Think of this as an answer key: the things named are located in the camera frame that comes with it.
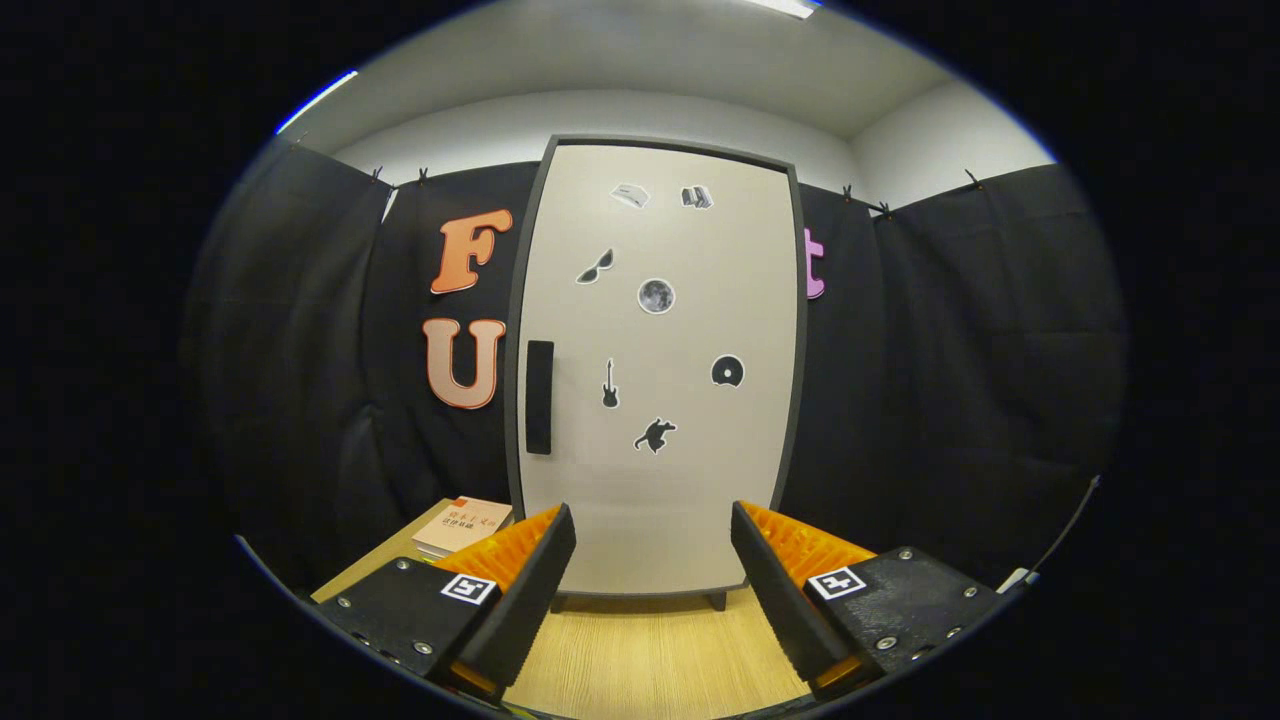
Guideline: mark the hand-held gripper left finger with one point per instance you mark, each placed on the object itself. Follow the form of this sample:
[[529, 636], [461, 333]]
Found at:
[[530, 610]]

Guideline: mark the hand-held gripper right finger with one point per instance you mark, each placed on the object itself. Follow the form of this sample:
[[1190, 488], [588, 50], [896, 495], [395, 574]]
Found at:
[[775, 600]]

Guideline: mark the beige shoe cabinet door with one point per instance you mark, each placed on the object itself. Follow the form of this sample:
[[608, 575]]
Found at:
[[650, 500]]

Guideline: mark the dark grey shoe cabinet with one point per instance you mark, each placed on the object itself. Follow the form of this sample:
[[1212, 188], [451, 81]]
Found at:
[[680, 140]]

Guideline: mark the beige cover book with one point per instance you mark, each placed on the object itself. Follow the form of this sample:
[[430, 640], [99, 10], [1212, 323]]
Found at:
[[465, 527]]

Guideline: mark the yellow-edged book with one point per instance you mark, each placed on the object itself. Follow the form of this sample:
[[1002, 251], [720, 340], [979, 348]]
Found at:
[[430, 553]]

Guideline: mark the black backdrop cloth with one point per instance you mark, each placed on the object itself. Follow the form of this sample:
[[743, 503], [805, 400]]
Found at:
[[900, 350]]

